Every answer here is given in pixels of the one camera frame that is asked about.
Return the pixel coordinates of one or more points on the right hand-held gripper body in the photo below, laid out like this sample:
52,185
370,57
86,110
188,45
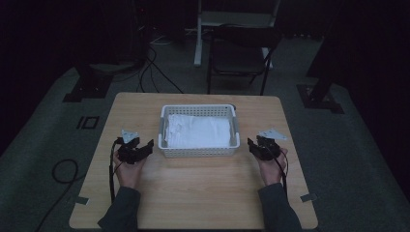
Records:
269,149

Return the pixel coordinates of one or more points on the black folding chair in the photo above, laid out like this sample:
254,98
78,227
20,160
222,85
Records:
240,48

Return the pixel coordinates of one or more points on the person's left hand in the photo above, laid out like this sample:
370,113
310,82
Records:
129,174

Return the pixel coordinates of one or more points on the grey tape piece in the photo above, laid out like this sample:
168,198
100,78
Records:
82,200
308,197

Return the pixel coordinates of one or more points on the person's right hand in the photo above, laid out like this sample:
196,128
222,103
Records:
271,170

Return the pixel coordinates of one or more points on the white cloth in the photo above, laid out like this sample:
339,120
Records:
198,132

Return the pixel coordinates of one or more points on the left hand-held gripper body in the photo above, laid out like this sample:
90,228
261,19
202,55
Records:
129,151

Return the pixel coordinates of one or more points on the black metal stand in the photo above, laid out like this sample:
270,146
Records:
320,96
88,85

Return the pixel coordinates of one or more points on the white plastic basket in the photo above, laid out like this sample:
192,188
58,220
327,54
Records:
199,151

